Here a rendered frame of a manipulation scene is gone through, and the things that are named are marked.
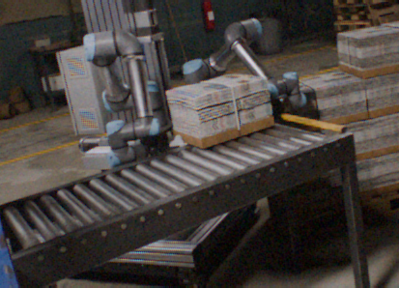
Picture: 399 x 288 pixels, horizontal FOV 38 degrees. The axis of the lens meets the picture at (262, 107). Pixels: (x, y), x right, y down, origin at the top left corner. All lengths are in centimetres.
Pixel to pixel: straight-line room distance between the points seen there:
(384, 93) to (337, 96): 27
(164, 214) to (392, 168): 176
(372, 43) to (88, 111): 159
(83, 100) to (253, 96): 110
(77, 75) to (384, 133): 172
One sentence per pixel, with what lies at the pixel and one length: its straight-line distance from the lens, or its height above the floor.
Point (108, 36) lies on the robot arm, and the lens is 254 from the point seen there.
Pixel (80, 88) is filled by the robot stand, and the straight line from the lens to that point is 325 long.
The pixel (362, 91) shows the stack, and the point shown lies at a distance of 322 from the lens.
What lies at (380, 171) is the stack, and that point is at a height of 28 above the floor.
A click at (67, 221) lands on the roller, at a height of 80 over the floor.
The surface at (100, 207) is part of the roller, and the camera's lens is 207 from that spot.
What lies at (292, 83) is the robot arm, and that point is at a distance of 288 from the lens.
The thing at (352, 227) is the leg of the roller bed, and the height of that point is 39.
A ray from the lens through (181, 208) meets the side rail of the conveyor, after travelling 199.
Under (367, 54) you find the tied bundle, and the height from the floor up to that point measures 96.
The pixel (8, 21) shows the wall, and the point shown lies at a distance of 920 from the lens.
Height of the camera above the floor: 150
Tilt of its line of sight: 13 degrees down
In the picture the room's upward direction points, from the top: 9 degrees counter-clockwise
